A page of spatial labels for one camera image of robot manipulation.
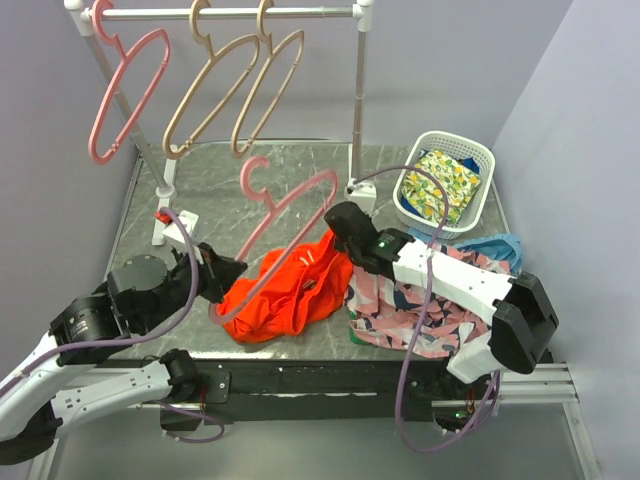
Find pink patterned garment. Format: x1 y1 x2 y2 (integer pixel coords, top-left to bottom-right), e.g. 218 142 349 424
344 267 489 359

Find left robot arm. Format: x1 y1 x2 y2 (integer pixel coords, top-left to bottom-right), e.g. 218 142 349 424
1 243 247 465

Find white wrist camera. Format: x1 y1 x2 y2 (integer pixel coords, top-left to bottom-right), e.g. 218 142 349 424
155 210 200 252
345 179 377 214

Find beige hanger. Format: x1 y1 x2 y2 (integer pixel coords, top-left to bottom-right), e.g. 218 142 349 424
162 0 261 161
231 1 305 159

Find lemon print cloth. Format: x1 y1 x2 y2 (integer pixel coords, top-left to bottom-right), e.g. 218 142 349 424
400 150 482 224

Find light blue garment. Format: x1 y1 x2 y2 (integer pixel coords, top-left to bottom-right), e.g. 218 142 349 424
434 234 524 276

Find green tray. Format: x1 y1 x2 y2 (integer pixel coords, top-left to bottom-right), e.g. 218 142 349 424
348 327 370 345

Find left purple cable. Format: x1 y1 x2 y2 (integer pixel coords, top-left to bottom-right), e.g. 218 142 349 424
0 207 226 445

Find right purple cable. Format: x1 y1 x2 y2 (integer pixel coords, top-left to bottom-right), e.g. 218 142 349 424
355 164 502 455

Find purple cable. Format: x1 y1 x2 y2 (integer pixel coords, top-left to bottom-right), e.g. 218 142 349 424
355 164 502 455
0 207 226 445

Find beige hanger left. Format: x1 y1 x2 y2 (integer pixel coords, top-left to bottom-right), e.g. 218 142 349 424
162 0 261 161

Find white plastic basket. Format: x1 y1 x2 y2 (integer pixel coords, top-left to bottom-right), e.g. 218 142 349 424
393 130 495 240

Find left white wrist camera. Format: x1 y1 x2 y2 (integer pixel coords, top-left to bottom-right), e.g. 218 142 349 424
155 210 200 252

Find blue cloth in basket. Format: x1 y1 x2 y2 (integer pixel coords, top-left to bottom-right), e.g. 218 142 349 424
459 158 480 174

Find white clothes rack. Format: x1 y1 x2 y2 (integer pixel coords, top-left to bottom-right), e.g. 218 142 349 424
63 0 375 247

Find black base bar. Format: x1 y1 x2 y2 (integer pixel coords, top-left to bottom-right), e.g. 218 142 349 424
188 360 486 424

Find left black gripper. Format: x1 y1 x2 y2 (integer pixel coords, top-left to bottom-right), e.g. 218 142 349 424
138 239 248 332

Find pink hanger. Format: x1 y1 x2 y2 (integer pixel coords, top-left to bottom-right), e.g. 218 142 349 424
87 0 172 167
209 156 339 325

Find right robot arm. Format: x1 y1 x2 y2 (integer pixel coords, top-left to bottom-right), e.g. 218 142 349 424
325 202 559 399

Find beige hanger right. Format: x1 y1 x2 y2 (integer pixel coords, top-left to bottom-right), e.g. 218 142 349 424
231 1 305 159

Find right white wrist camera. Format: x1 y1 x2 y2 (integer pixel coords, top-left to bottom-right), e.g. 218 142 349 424
345 179 377 214

